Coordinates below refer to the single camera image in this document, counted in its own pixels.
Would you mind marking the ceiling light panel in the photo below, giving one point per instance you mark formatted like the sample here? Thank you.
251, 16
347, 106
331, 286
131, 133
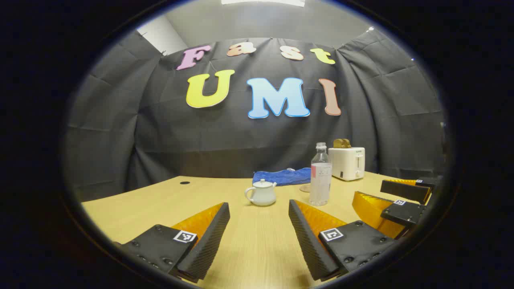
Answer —
263, 2

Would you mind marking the white toaster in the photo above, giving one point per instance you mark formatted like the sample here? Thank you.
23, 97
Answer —
347, 162

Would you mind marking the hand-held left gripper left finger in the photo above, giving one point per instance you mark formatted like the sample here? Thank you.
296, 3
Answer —
209, 241

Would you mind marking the white ceramic teacup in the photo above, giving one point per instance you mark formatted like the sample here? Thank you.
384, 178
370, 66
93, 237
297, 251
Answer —
263, 196

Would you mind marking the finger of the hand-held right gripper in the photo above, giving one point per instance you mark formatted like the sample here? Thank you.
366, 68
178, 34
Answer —
403, 212
405, 192

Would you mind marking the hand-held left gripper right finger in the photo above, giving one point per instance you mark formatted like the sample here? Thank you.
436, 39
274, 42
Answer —
309, 245

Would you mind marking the brown bread slice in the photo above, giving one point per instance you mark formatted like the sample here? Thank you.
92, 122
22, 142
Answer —
347, 143
338, 143

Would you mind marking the black backdrop cloth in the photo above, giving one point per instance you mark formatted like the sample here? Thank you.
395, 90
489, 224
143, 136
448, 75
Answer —
200, 132

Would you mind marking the blue folded towel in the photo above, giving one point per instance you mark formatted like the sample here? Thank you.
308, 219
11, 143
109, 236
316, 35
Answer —
281, 176

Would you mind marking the round cork coaster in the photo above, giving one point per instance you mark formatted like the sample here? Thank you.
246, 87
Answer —
304, 188

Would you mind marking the clear plastic water bottle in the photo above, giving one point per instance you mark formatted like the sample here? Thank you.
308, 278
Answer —
320, 180

